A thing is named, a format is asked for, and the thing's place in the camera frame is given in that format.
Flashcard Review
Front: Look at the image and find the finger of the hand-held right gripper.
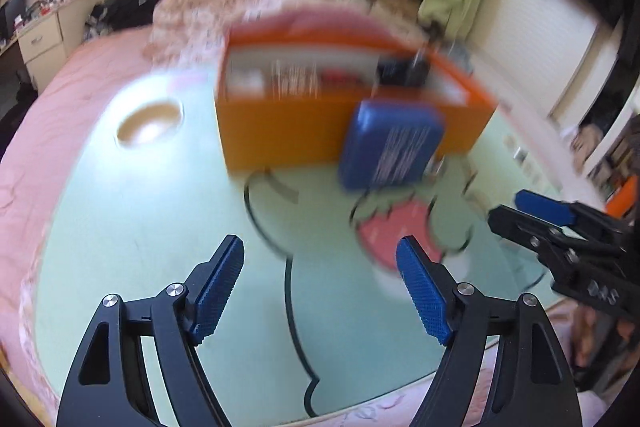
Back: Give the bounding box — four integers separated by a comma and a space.
515, 189, 616, 233
487, 204, 576, 268

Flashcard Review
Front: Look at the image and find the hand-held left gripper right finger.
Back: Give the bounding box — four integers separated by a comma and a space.
396, 235, 583, 427

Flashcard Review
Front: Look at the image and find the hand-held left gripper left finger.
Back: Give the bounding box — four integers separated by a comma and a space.
56, 234, 246, 427

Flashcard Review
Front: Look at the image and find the blue tin box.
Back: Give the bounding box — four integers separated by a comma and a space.
337, 98, 447, 192

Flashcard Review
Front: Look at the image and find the orange storage box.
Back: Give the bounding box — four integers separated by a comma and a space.
215, 7, 498, 172

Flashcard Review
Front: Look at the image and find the green cartoon-print desktop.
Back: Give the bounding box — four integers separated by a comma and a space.
35, 52, 601, 413

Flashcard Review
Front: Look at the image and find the small tan cloth bundle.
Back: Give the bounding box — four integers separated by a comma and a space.
572, 124, 603, 172

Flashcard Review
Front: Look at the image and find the cluttered white shelf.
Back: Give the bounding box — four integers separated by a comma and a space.
580, 97, 640, 202

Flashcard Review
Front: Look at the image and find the rose-print pink cloth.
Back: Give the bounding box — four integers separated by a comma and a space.
270, 297, 586, 427

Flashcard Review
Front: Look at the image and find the white slatted panel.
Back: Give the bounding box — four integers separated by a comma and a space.
467, 0, 601, 118

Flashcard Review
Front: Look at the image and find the black folding umbrella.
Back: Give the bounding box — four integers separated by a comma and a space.
377, 49, 432, 88

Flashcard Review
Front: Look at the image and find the pink bed sheet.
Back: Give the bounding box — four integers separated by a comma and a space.
0, 27, 166, 308

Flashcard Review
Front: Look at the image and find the pink floral blanket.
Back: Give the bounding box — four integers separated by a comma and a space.
142, 0, 331, 62

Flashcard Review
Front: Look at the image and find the black clothes pile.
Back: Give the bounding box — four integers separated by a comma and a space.
85, 0, 166, 40

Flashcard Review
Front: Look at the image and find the white drawer cabinet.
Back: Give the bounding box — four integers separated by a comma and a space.
17, 7, 68, 80

